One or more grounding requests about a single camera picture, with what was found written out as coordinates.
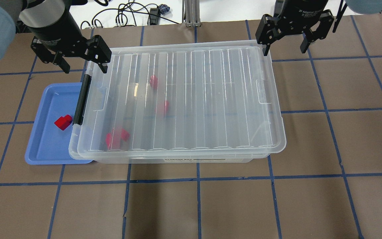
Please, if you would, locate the aluminium frame post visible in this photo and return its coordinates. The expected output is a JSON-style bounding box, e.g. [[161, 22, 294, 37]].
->
[[182, 0, 201, 28]]

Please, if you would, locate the black box handle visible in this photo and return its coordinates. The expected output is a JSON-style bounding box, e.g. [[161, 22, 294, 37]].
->
[[73, 74, 92, 125]]

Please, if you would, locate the blue plastic tray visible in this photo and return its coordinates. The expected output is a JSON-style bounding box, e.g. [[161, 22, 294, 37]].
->
[[25, 83, 92, 165]]

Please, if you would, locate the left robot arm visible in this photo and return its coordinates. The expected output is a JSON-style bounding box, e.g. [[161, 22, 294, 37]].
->
[[0, 0, 112, 73]]

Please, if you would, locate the clear plastic box lid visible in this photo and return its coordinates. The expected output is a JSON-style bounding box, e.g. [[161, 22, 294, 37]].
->
[[77, 40, 287, 160]]

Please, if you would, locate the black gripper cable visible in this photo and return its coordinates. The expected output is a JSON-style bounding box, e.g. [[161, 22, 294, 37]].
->
[[332, 3, 348, 33]]

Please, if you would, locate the red block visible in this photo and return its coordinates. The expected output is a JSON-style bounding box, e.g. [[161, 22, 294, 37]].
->
[[155, 100, 169, 116], [54, 115, 73, 131], [115, 128, 130, 142], [105, 132, 121, 151], [150, 75, 158, 90]]

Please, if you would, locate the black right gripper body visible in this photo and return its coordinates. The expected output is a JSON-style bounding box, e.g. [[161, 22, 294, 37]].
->
[[272, 0, 328, 40]]

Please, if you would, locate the black cables bundle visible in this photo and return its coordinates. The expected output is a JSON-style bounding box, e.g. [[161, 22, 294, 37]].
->
[[80, 0, 180, 30]]

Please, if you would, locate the clear plastic storage box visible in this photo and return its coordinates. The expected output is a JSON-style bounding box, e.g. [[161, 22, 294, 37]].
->
[[68, 124, 270, 164]]

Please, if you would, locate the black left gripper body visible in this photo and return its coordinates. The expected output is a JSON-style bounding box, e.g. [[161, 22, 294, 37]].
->
[[30, 7, 88, 59]]

